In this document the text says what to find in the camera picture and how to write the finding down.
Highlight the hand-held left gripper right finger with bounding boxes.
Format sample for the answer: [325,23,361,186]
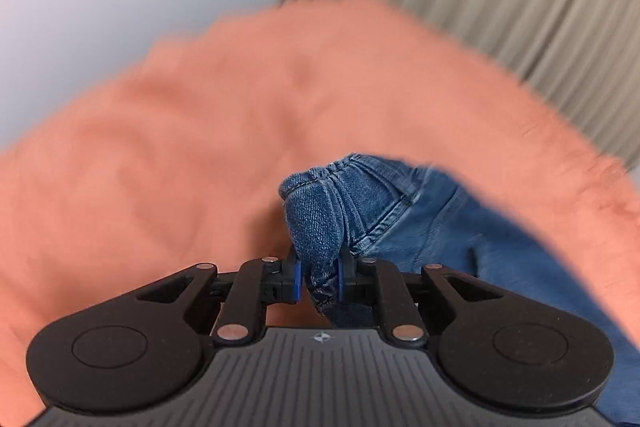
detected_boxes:
[337,256,507,348]

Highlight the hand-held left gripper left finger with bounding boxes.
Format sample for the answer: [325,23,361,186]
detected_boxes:
[135,256,304,347]

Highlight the blue denim pants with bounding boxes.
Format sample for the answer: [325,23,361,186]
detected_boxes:
[279,152,640,427]

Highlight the orange bed sheet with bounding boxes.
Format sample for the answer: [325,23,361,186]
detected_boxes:
[0,0,640,427]

